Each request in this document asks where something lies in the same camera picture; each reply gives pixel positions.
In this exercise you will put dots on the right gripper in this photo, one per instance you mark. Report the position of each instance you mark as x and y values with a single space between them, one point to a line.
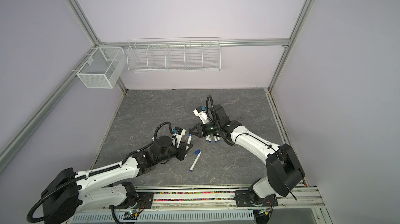
201 131

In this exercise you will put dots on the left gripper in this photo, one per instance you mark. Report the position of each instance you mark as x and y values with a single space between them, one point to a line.
182 147

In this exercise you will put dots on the whiteboard marker pen four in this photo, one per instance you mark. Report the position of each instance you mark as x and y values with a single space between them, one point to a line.
189 141

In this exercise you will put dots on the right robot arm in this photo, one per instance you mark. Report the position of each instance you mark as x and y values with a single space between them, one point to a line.
284 171

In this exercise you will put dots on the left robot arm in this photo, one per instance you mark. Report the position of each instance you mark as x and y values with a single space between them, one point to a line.
67 194

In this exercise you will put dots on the whiteboard marker pen five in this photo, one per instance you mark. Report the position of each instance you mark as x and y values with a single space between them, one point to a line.
198 155

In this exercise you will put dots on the white vent grille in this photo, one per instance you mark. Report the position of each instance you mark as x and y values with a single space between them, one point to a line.
163 216

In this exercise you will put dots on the white mesh box basket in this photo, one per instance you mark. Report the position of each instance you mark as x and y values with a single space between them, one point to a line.
103 67

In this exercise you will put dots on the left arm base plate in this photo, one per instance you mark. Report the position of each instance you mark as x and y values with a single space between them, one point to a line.
142 200

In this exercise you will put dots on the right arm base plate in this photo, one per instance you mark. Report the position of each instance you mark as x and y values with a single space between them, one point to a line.
247 198

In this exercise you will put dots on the white wire shelf basket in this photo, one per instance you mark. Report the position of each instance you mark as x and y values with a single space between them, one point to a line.
174 54

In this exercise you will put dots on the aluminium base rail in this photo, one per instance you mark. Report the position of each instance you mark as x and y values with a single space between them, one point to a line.
202 198

